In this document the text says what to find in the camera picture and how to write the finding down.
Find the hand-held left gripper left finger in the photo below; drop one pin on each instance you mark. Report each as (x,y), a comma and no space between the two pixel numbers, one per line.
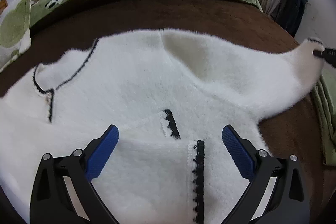
(101,153)

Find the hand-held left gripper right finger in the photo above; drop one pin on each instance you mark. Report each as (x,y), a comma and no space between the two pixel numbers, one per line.
(237,153)

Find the hanging dark jacket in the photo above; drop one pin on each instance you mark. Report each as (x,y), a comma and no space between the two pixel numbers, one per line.
(292,6)

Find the green and white pillow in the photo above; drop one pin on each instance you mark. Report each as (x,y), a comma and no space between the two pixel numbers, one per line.
(15,22)

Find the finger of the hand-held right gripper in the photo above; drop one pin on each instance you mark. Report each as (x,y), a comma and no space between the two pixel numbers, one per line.
(325,53)

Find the white fluffy cardigan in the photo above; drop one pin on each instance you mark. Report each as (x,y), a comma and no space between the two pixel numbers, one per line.
(147,108)

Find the brown blanket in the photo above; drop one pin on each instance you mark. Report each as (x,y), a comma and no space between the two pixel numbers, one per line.
(168,8)

